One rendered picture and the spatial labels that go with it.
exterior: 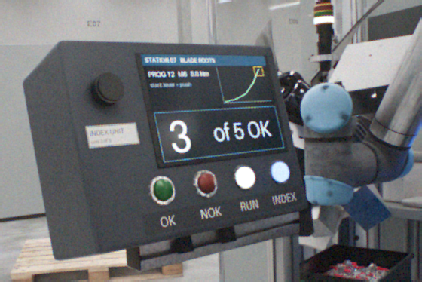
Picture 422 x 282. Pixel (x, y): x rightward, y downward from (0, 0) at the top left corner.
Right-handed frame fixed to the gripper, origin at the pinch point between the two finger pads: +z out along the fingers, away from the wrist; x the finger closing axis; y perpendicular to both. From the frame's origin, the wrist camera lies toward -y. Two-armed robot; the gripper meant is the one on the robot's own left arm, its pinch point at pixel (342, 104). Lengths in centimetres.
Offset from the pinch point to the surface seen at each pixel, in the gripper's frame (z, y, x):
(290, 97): 8.8, 11.4, -3.3
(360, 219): 6.4, -0.7, 26.3
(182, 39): 993, 314, -182
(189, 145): -71, 13, 1
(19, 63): 420, 350, -101
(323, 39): 9.9, 2.4, -15.2
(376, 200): 5.0, -4.5, 22.2
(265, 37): 36.9, 18.8, -21.9
